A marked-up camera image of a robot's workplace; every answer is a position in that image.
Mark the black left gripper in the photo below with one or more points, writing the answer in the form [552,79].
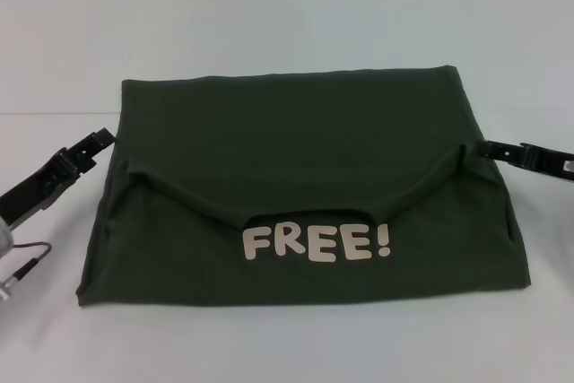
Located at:
[31,197]

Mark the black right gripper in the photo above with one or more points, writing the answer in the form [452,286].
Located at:
[553,163]

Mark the dark green t-shirt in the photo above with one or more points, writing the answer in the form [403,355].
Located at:
[291,154]

